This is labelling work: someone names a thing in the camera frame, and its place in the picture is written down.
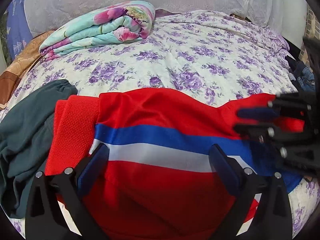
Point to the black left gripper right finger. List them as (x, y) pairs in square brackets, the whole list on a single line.
[(272, 219)]

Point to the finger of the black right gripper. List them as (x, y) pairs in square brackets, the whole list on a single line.
[(255, 132), (259, 113)]

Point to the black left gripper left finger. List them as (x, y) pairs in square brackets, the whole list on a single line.
[(55, 209)]

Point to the red striped track pants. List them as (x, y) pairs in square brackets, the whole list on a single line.
[(157, 183)]

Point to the blue denim jeans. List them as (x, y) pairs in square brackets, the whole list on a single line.
[(301, 75)]

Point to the purple floral bed sheet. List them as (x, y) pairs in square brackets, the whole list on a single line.
[(209, 56)]

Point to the dark green pants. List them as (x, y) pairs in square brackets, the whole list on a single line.
[(26, 138)]

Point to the beige patterned curtain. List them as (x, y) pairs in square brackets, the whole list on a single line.
[(311, 31)]

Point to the brown orange blanket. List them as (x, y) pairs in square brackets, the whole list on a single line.
[(23, 62)]

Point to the folded floral quilt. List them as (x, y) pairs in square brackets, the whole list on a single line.
[(120, 23)]

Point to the blue patterned fabric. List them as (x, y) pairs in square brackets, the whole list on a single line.
[(18, 32)]

